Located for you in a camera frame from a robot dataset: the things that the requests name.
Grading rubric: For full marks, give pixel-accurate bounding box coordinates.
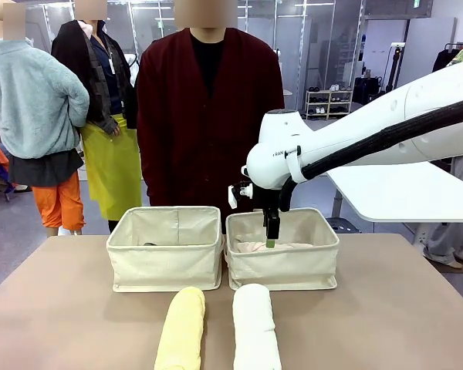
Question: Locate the black right arm cable sleeve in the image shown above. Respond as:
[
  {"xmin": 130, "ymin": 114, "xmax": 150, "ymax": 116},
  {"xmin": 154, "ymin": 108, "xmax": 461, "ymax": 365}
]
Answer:
[{"xmin": 279, "ymin": 96, "xmax": 463, "ymax": 214}]

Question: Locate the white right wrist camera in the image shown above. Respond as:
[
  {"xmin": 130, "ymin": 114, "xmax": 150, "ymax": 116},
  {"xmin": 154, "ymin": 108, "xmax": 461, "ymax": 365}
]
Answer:
[{"xmin": 227, "ymin": 180, "xmax": 255, "ymax": 210}]

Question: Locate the wooden shoe rack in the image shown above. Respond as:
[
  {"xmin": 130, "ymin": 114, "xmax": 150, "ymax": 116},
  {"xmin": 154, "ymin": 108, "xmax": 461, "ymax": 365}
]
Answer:
[{"xmin": 305, "ymin": 89, "xmax": 354, "ymax": 120}]

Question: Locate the black clothes rack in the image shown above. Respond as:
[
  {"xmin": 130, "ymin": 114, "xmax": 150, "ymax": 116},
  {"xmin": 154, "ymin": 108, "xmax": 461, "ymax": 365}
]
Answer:
[{"xmin": 431, "ymin": 42, "xmax": 463, "ymax": 73}]

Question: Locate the mannequin in black jacket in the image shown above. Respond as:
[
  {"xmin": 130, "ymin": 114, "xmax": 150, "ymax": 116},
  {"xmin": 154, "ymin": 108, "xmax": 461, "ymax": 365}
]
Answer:
[{"xmin": 51, "ymin": 0, "xmax": 144, "ymax": 233}]

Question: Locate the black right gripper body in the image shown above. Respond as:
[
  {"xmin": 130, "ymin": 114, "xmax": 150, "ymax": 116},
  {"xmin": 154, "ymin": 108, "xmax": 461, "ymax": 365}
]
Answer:
[{"xmin": 252, "ymin": 186, "xmax": 283, "ymax": 213}]

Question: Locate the pink towel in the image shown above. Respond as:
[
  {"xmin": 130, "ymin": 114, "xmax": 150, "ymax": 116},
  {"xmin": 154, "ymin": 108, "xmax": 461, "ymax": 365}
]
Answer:
[{"xmin": 235, "ymin": 239, "xmax": 313, "ymax": 254}]

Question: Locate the white arm cable strap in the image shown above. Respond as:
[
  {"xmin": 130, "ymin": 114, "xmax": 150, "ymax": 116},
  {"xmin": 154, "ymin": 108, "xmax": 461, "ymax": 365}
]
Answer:
[{"xmin": 285, "ymin": 145, "xmax": 308, "ymax": 184}]

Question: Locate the white towel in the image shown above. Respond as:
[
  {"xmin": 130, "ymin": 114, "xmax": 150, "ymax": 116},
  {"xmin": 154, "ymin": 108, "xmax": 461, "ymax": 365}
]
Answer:
[{"xmin": 231, "ymin": 283, "xmax": 282, "ymax": 370}]

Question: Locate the person in maroon cardigan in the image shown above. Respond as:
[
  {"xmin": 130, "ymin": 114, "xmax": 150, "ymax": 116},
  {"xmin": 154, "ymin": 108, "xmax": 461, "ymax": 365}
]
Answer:
[{"xmin": 134, "ymin": 0, "xmax": 286, "ymax": 232}]

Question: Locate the beige fabric basket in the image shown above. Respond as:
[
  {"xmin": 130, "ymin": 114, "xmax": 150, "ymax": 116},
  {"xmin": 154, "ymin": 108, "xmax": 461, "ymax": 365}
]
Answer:
[
  {"xmin": 106, "ymin": 206, "xmax": 223, "ymax": 293},
  {"xmin": 224, "ymin": 207, "xmax": 340, "ymax": 291}
]

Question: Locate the mannequin in pale blue fleece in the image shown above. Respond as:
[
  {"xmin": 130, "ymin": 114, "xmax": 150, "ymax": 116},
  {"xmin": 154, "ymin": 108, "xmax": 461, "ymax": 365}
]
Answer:
[{"xmin": 0, "ymin": 0, "xmax": 90, "ymax": 237}]

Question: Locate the black cases stack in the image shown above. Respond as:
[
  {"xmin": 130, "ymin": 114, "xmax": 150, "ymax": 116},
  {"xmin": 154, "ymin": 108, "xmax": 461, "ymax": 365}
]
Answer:
[{"xmin": 353, "ymin": 76, "xmax": 385, "ymax": 108}]

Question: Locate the white side table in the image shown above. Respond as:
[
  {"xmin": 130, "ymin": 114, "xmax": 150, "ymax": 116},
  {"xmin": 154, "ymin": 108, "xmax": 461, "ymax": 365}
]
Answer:
[{"xmin": 326, "ymin": 153, "xmax": 463, "ymax": 240}]

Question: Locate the yellow towel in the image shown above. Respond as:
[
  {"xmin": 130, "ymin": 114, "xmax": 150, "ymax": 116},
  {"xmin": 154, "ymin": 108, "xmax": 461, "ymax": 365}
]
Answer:
[{"xmin": 153, "ymin": 286, "xmax": 207, "ymax": 370}]

